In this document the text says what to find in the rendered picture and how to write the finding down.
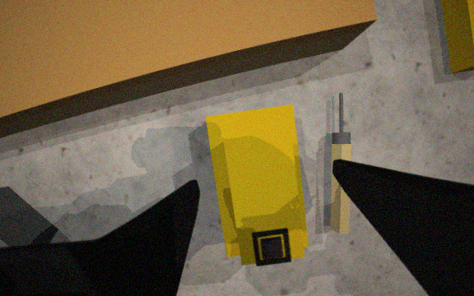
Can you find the orange rectangular panel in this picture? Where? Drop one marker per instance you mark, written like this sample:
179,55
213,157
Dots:
63,58

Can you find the grey cube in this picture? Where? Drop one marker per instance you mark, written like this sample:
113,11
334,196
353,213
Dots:
20,223

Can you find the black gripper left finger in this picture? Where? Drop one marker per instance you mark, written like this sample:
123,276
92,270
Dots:
143,257

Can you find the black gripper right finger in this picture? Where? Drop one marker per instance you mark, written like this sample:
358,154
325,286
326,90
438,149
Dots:
427,222

